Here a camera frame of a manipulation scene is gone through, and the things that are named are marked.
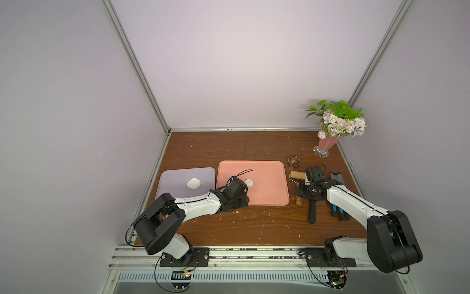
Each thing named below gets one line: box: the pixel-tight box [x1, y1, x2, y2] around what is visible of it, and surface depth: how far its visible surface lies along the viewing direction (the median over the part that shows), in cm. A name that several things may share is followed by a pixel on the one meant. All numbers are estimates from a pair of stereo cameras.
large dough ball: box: [186, 177, 202, 190], surface depth 97 cm
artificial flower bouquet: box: [304, 99, 368, 140], surface depth 86 cm
